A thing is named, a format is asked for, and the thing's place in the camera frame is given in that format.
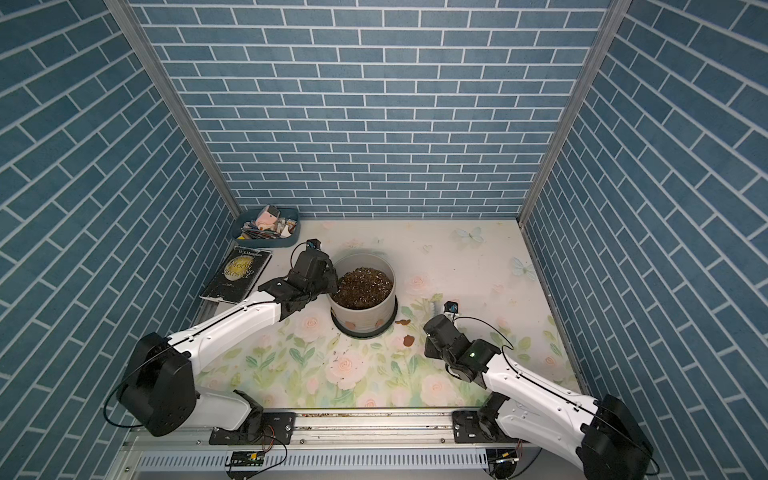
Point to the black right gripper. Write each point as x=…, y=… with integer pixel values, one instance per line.
x=428, y=348

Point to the white ceramic pot with soil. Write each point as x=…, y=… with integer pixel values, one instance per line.
x=365, y=281

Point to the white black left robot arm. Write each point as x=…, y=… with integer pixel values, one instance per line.
x=159, y=387

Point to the aluminium corner post right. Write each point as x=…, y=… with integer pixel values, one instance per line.
x=593, y=61

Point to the black book gold cover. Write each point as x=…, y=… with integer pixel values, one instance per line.
x=237, y=275

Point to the white vent grille strip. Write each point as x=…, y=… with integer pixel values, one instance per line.
x=318, y=460

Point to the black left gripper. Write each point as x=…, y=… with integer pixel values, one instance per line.
x=330, y=272

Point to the left green circuit board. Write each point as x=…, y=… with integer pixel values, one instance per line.
x=245, y=459

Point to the aluminium corner post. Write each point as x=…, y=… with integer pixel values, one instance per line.
x=129, y=25
x=593, y=61

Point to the aluminium corner post left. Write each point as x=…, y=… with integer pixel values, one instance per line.
x=129, y=25

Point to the teal tray with clutter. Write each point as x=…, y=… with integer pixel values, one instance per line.
x=266, y=227

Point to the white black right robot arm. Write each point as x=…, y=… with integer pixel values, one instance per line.
x=601, y=437

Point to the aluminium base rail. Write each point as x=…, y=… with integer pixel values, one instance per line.
x=408, y=428

